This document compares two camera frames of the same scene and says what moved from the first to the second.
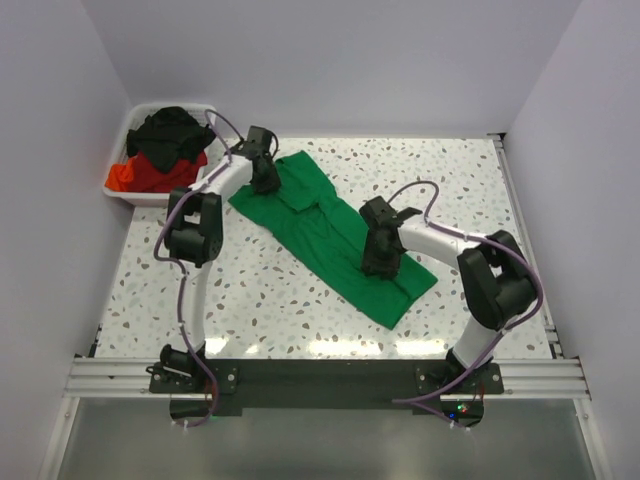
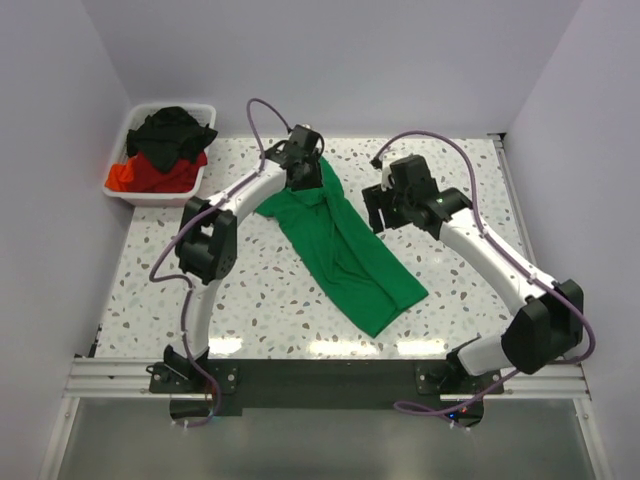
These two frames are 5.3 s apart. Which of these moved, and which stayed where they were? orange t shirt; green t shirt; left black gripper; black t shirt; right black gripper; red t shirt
Moved: left black gripper; right black gripper; green t shirt
Stayed: orange t shirt; black t shirt; red t shirt
